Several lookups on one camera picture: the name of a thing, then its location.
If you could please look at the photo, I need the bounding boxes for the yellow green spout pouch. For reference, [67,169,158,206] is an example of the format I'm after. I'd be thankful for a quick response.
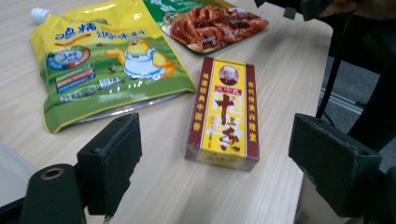
[30,0,196,134]

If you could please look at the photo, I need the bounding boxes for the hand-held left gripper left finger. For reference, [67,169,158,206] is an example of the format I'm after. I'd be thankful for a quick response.
[77,112,143,220]

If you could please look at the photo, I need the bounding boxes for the black metal stand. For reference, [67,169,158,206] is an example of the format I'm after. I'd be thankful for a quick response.
[315,12,396,153]

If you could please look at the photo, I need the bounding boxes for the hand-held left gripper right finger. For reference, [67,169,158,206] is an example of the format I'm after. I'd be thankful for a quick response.
[288,113,383,218]

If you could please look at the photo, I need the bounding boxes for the yellow and red small box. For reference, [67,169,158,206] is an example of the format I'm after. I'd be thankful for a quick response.
[184,56,261,173]

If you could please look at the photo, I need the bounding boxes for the green packet of red snacks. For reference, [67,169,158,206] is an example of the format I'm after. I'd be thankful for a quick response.
[143,0,270,56]

